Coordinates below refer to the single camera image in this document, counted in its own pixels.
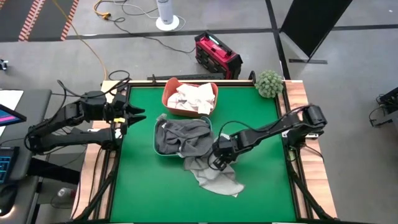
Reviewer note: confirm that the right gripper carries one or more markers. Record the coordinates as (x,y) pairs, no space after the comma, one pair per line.
(227,146)

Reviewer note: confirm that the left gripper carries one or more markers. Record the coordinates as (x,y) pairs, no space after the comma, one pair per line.
(118,107)

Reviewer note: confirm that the white red-checked towel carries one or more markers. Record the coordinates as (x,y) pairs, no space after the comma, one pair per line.
(192,98)

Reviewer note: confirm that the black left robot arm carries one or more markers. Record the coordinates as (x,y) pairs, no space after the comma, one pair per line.
(77,138)

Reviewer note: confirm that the teal plastic basket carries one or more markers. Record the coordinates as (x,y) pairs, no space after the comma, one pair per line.
(154,141)

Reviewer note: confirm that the orange plastic basket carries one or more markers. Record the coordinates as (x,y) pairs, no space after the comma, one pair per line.
(171,90)

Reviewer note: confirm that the green table mat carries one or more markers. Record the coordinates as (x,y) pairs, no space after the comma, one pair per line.
(140,186)

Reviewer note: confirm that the green artificial plant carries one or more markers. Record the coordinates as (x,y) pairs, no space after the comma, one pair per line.
(269,84)

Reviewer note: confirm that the grey desk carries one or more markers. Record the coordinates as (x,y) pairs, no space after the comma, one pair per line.
(34,118)

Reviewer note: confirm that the red black tool box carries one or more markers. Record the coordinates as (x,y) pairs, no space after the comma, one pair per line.
(214,53)

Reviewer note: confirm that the clear water bottle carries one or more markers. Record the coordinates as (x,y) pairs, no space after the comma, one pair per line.
(65,193)

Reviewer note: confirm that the white tower fan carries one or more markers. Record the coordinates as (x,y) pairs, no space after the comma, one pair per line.
(164,12)

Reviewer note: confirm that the black mat orange striped edge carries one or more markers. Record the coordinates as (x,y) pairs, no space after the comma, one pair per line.
(12,21)
(51,28)
(1,2)

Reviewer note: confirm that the white paper sheet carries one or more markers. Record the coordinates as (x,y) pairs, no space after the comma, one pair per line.
(11,98)

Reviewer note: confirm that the computer monitor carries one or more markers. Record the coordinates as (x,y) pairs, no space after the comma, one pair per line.
(9,116)

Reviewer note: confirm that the black backlit keyboard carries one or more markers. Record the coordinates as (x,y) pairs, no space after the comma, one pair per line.
(7,165)

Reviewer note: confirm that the metal cart leg with caster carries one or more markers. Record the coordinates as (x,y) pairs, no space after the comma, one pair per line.
(3,64)

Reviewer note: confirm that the black computer mouse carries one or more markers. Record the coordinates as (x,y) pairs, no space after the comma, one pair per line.
(7,199)

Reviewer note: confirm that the black panel board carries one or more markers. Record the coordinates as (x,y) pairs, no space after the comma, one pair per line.
(311,25)

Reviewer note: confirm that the black aluminium table frame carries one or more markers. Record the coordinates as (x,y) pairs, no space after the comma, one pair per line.
(296,193)

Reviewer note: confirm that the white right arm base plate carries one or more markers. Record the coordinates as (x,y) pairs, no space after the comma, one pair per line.
(311,135)

